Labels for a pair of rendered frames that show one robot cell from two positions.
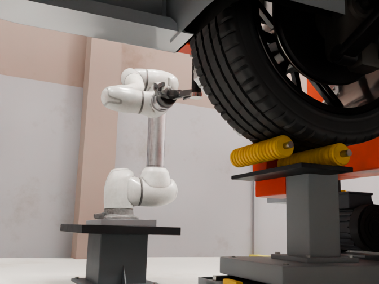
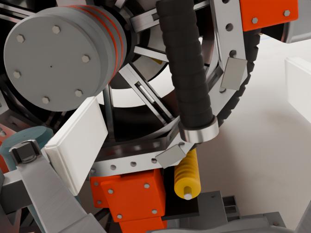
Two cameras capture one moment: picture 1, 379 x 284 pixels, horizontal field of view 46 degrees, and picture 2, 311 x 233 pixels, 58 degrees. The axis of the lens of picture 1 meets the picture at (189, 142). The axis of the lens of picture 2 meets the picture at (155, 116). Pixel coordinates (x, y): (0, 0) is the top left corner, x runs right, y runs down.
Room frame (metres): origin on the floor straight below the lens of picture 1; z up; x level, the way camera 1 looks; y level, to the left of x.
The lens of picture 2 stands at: (1.79, 0.09, 0.90)
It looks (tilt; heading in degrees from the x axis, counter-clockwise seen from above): 22 degrees down; 212
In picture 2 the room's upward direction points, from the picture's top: 14 degrees counter-clockwise
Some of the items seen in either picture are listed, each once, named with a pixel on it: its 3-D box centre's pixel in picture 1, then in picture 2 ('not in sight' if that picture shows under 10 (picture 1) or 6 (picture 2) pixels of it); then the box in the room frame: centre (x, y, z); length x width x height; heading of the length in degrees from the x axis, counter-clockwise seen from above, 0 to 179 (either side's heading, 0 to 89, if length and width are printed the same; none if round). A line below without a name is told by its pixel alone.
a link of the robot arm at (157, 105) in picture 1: (163, 100); not in sight; (1.85, 0.12, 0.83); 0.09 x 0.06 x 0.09; 113
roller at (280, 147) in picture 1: (259, 152); (185, 159); (1.23, -0.20, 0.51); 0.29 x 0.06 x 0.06; 23
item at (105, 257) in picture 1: (116, 254); not in sight; (2.42, 0.37, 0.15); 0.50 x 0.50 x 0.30; 26
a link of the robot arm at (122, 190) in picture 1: (120, 188); not in sight; (2.43, 0.36, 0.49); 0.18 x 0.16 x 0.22; 111
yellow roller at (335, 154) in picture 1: (311, 160); not in sight; (1.22, -0.33, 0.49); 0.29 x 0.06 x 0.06; 23
